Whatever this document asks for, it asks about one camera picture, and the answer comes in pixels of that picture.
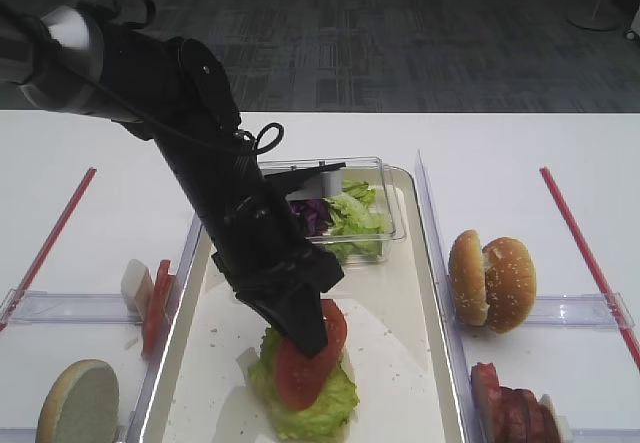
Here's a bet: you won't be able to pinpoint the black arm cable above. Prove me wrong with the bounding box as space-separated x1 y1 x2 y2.
29 0 285 155

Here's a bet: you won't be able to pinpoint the white pusher block patties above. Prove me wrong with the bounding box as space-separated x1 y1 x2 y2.
539 394 574 443

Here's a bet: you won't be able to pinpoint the upper right clear rail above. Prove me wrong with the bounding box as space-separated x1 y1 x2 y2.
524 293 635 330

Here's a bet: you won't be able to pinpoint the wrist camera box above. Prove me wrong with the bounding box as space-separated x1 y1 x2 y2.
261 161 346 201

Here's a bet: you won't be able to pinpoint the green lettuce in container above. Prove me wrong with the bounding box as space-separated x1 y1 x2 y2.
324 179 389 263

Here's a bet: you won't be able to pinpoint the bottom bun on tray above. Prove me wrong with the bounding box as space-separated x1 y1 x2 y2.
237 347 357 442

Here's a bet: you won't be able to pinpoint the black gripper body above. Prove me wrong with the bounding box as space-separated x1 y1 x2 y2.
154 130 344 308

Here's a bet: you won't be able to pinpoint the remaining tomato slice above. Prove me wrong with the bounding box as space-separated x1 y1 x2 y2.
141 260 175 359

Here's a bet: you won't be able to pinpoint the bun half right rack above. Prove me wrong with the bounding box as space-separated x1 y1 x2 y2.
448 229 489 327

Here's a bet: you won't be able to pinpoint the purple cabbage leaves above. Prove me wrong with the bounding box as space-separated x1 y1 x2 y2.
289 199 333 237

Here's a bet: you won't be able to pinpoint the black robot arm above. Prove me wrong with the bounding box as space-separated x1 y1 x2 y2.
1 2 343 357

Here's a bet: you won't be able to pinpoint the lower right clear rail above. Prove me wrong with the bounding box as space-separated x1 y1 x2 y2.
558 416 639 443

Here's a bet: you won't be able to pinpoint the clear plastic salad container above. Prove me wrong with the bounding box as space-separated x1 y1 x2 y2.
259 156 406 265

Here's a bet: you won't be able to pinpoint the sesame bun top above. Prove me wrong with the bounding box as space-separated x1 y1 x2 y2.
483 237 537 334

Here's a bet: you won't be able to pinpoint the clear rail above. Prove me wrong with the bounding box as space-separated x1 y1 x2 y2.
558 416 639 443
1 290 142 325
524 293 635 330

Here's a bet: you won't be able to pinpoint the right red strip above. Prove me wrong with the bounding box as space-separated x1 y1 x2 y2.
539 167 639 367

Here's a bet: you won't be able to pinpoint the left red strip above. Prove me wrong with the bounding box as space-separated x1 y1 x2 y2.
1 167 97 330

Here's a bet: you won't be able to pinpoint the green lettuce leaf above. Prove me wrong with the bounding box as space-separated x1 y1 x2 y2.
248 327 360 442

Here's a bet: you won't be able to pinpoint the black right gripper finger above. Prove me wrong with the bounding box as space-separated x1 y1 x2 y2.
244 284 328 358

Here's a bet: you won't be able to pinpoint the right clear long divider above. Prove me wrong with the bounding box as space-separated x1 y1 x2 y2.
415 152 483 442

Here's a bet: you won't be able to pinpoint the red strip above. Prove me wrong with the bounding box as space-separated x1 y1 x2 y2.
539 167 639 367
1 167 97 330

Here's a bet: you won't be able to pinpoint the white pusher block tomato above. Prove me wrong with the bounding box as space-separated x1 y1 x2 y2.
121 259 154 319

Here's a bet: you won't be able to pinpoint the bun half rack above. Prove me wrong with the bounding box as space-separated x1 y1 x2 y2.
35 359 119 443
448 229 489 327

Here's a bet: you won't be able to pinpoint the bun half left rack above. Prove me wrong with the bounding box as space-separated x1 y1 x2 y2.
35 359 119 443

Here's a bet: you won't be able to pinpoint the upper left clear rail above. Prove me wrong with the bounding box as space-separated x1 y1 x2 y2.
1 290 142 325

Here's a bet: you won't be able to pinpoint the white metal tray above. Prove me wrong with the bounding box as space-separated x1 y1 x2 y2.
161 167 460 442

